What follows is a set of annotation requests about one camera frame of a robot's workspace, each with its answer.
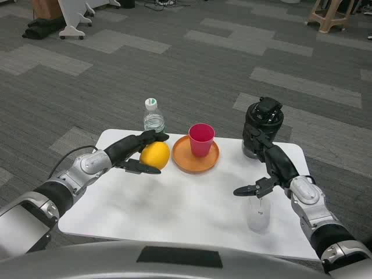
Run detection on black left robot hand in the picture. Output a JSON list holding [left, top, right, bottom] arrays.
[[103, 130, 170, 175]]

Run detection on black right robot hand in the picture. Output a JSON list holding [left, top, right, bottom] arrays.
[[233, 130, 301, 199]]

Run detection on yellow lemon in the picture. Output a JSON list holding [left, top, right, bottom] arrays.
[[139, 141, 171, 170]]

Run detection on clear plastic water bottle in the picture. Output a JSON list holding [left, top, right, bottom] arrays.
[[142, 98, 166, 134]]

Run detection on black cylindrical canister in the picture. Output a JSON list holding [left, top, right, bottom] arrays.
[[242, 97, 284, 159]]

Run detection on clear plastic cup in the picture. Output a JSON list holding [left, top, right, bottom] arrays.
[[246, 196, 271, 233]]

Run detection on orange round plate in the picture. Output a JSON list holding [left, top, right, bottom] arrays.
[[171, 135, 221, 174]]

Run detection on pink plastic cup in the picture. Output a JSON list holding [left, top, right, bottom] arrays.
[[188, 123, 216, 158]]

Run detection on silver robot chest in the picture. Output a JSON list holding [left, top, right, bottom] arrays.
[[0, 240, 331, 279]]

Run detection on brown wooden panel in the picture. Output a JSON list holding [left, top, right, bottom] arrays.
[[30, 0, 63, 23]]

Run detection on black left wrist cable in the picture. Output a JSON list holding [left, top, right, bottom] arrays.
[[48, 145, 99, 178]]

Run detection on black floor cables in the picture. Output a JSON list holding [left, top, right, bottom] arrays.
[[144, 0, 181, 11]]

